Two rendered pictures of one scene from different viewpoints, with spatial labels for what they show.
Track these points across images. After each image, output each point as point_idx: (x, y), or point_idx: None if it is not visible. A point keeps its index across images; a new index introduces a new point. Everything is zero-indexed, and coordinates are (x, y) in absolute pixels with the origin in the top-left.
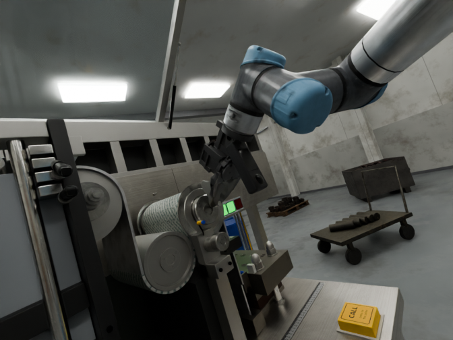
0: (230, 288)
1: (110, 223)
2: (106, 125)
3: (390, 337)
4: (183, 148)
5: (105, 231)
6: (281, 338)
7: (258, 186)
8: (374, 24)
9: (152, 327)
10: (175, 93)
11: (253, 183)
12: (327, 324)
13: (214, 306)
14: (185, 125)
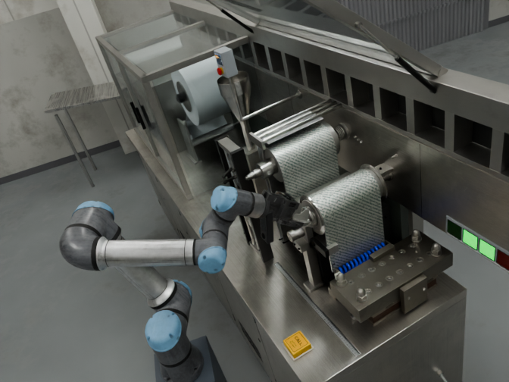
0: (307, 257)
1: (281, 179)
2: (370, 66)
3: (280, 351)
4: (446, 127)
5: (280, 180)
6: (317, 305)
7: (261, 236)
8: (179, 239)
9: None
10: (404, 65)
11: (260, 233)
12: (310, 331)
13: None
14: (460, 95)
